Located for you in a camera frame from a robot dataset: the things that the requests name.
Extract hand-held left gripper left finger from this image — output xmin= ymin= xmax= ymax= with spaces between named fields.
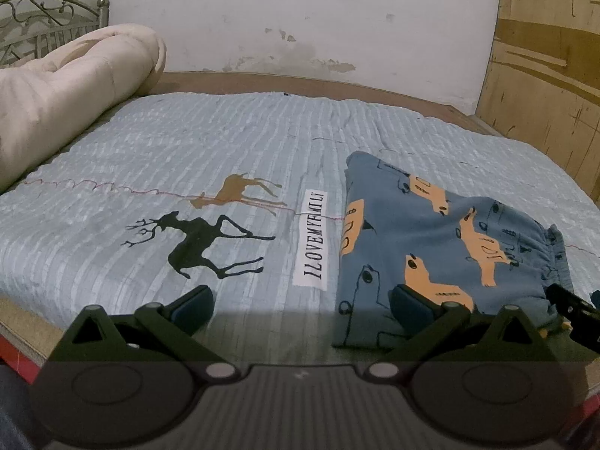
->
xmin=62 ymin=284 xmax=243 ymax=381

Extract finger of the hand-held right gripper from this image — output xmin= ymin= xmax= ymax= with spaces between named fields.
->
xmin=545 ymin=283 xmax=600 ymax=353

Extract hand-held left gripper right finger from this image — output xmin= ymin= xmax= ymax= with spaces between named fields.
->
xmin=367 ymin=283 xmax=550 ymax=381

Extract blue printed pants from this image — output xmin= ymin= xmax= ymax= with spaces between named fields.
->
xmin=331 ymin=150 xmax=576 ymax=350

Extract light blue deer-print blanket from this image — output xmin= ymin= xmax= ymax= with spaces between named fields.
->
xmin=0 ymin=91 xmax=600 ymax=341

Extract tan mattress edge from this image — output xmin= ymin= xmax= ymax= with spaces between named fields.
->
xmin=0 ymin=296 xmax=71 ymax=367

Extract plywood board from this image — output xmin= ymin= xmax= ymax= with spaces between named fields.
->
xmin=475 ymin=0 xmax=600 ymax=191

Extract rolled cream quilt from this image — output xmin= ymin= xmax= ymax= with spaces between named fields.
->
xmin=0 ymin=23 xmax=168 ymax=194

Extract metal bed headboard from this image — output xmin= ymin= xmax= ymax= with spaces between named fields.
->
xmin=0 ymin=0 xmax=111 ymax=69

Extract brown bed frame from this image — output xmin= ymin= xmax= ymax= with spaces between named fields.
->
xmin=154 ymin=70 xmax=506 ymax=140

